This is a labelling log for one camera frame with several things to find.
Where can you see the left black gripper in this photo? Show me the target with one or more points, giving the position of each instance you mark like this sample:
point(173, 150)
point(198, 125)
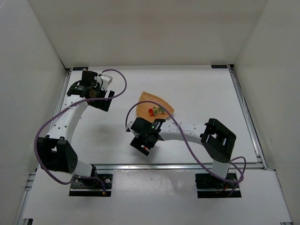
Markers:
point(101, 102)

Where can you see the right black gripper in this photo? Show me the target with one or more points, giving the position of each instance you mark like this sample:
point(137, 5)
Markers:
point(142, 144)

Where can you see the red cherries with green leaves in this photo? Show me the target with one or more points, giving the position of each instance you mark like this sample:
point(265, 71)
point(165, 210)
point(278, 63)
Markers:
point(154, 111)

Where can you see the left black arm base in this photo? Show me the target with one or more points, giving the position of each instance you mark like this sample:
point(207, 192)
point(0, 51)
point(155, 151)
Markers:
point(101, 187)

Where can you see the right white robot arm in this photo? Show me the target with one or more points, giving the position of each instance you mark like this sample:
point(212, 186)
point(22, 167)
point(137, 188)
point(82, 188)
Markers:
point(215, 137)

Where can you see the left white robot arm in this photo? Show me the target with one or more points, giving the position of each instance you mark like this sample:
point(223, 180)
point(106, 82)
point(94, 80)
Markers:
point(55, 150)

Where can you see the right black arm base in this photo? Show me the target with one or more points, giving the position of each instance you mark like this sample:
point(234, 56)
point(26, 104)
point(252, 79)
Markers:
point(210, 187)

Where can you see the woven bamboo fruit basket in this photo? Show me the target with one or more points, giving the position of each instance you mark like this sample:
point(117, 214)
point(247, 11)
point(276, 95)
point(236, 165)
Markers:
point(148, 101)

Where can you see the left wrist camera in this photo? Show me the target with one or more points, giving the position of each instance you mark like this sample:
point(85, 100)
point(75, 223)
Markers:
point(106, 80)

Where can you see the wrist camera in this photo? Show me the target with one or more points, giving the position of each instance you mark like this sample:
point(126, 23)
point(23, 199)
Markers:
point(129, 127)
point(106, 80)

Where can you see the front aluminium frame rail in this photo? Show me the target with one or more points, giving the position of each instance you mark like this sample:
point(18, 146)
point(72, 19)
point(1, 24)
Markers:
point(146, 166)

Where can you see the aluminium frame rail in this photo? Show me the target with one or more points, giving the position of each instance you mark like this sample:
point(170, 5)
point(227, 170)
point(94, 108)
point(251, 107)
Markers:
point(269, 98)
point(31, 175)
point(146, 166)

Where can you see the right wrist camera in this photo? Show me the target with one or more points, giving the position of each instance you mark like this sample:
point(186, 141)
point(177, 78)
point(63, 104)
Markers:
point(129, 127)

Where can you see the black corner bracket left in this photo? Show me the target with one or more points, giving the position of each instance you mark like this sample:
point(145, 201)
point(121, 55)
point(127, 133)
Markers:
point(80, 68)

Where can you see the black corner bracket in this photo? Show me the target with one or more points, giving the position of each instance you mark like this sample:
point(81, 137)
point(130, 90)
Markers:
point(80, 68)
point(219, 66)

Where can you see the black corner bracket right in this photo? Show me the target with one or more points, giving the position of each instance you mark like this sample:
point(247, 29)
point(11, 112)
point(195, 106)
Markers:
point(219, 66)

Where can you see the right aluminium frame rail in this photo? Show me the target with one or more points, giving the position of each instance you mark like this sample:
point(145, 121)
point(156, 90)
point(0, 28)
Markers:
point(269, 98)

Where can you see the left aluminium frame rail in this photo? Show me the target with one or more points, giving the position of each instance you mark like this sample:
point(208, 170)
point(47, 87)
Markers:
point(31, 175)

